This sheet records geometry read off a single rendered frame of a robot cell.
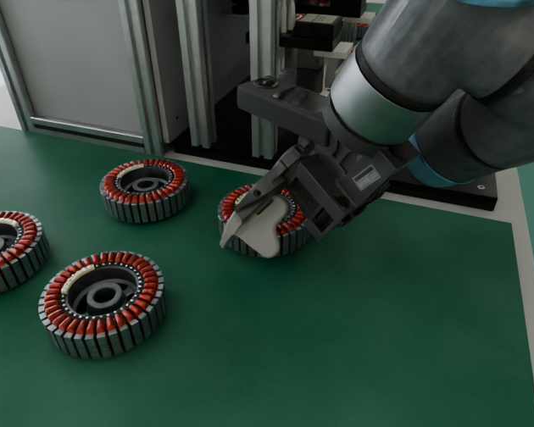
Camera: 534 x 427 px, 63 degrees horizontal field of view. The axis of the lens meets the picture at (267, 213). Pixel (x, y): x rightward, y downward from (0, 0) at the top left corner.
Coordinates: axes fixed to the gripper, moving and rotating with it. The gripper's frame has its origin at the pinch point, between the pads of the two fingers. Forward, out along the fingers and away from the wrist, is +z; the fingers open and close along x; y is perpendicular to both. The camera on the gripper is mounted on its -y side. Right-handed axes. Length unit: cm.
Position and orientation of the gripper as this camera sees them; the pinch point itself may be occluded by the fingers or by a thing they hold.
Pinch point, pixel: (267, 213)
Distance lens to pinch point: 51.9
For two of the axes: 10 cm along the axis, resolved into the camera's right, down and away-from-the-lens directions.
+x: 7.2, -4.1, 5.6
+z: -3.5, 4.9, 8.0
